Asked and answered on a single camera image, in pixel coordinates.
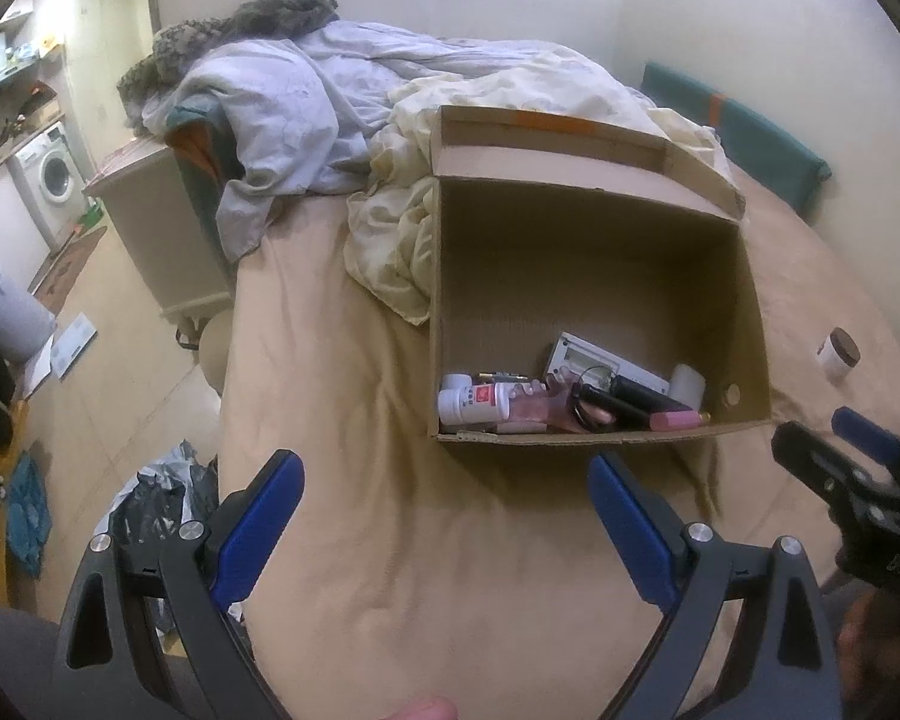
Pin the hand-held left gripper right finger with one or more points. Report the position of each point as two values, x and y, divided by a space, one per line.
634 532

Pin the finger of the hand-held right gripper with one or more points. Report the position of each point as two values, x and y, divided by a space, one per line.
817 457
866 431

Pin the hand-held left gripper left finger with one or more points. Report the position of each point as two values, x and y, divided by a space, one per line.
259 525

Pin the pink lipstick tube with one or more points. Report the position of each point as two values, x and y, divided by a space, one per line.
679 420

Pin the white earbud case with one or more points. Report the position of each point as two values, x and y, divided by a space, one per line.
688 382

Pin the pink translucent hair clip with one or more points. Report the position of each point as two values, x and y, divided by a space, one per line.
536 403

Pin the white remote control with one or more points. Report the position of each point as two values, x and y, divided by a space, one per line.
585 351

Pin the white bottle red label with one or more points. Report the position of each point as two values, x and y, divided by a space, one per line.
480 397

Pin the black gold battery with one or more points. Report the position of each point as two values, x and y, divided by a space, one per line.
502 375

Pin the small white pill bottle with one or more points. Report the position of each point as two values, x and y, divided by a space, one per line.
456 381

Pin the brown cardboard box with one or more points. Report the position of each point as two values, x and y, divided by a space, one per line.
585 255

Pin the person's right hand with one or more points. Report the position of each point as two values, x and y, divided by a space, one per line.
877 637

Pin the person's left hand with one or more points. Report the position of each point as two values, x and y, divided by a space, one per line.
420 711

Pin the white jar brown lid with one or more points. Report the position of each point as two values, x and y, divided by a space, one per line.
836 360

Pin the black plastic bag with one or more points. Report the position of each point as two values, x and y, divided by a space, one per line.
157 502

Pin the teal patterned cloth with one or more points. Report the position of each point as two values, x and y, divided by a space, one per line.
28 510

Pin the white paper sheet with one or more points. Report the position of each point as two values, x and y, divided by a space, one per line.
71 345

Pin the beige nightstand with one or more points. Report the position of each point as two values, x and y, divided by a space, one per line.
165 240

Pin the teal cushion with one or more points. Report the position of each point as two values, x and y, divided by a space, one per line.
757 142

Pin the grey stuffed bag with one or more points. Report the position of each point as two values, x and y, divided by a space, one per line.
19 322

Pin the cream printed duvet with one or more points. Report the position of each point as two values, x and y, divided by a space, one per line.
397 240

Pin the patterned floor mat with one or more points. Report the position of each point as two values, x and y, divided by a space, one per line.
75 255

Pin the teal orange pillow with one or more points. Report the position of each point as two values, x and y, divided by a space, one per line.
195 150

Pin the white washing machine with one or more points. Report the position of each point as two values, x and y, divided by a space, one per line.
52 172

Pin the white duvet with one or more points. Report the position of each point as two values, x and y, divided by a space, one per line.
285 112

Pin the dark patterned blanket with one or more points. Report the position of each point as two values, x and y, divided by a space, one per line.
270 15

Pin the cluttered kitchen shelf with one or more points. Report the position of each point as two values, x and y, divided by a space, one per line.
15 75

